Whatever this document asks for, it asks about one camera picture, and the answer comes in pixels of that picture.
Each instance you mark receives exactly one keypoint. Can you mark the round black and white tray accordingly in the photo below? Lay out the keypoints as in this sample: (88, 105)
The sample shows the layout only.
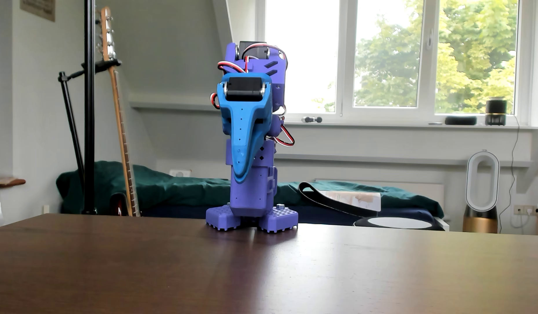
(400, 223)

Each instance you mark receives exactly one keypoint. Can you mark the purple robot arm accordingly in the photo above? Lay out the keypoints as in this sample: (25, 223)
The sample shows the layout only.
(251, 200)

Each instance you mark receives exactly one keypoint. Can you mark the navy bed mattress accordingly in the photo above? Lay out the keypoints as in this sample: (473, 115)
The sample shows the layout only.
(321, 214)

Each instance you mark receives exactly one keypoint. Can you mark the framed wall picture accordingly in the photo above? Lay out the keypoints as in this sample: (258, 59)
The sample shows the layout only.
(38, 8)

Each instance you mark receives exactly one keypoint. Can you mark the wooden shelf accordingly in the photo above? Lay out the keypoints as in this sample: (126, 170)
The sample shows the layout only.
(9, 182)

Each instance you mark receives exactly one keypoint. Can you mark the white window frame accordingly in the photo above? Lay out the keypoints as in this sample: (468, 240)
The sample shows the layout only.
(346, 56)

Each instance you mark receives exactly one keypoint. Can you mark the electric guitar with wooden neck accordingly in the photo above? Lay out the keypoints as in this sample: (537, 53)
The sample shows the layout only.
(120, 131)

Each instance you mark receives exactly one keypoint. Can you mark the white double wall outlet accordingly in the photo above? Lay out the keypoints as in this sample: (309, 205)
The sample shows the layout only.
(525, 210)

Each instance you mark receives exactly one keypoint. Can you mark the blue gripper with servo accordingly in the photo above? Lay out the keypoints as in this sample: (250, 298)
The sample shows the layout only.
(245, 112)

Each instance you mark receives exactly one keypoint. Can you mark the white and gold air purifier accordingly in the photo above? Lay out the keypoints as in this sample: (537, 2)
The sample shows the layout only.
(469, 192)

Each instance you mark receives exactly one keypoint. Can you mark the open magazine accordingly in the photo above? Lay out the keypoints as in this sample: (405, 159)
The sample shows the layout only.
(356, 199)

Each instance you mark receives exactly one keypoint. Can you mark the black guitar stand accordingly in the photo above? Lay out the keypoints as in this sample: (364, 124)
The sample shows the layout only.
(70, 113)

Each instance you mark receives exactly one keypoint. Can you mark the black cylindrical speaker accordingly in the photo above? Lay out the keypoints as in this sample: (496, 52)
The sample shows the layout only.
(496, 111)

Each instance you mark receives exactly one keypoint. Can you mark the flat black device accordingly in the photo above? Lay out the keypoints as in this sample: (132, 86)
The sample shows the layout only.
(461, 120)

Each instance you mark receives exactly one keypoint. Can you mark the black vertical stand pole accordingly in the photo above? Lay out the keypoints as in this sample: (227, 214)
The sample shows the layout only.
(89, 131)

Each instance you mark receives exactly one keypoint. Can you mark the white single wall outlet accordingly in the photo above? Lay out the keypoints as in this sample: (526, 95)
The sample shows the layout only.
(180, 173)

